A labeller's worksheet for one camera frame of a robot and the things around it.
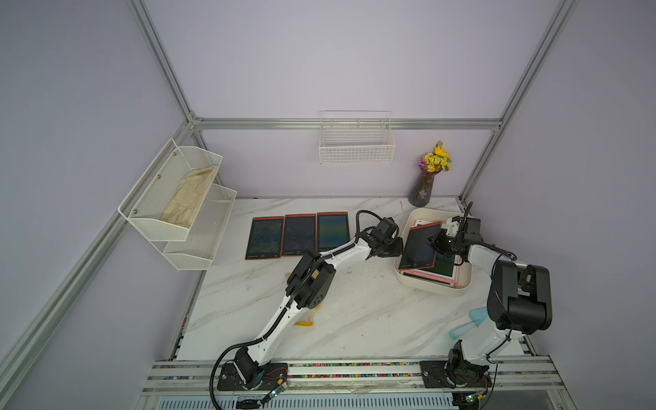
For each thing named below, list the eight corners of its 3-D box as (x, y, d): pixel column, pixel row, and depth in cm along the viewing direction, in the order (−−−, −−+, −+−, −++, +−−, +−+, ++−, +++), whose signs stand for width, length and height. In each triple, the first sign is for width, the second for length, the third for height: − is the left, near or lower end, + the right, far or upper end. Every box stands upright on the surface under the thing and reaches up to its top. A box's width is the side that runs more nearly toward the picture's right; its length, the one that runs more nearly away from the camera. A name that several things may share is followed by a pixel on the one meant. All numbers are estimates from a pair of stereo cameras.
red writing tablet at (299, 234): (279, 255, 104) (278, 253, 102) (285, 217, 118) (285, 214, 116) (315, 255, 104) (315, 253, 102) (318, 216, 118) (318, 213, 116)
